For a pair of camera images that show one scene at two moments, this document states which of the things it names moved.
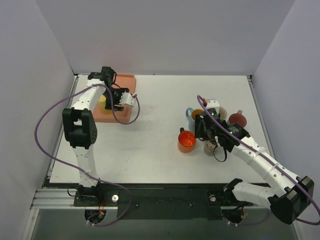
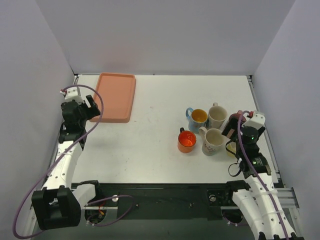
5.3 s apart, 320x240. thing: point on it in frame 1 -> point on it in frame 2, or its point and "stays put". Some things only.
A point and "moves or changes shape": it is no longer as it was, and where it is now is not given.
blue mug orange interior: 190,113 stays put
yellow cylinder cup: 102,104 moves or changes shape
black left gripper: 115,99 -> 83,110
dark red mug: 238,118 stays put
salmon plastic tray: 123,80 stays put
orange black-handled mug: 186,141 stays put
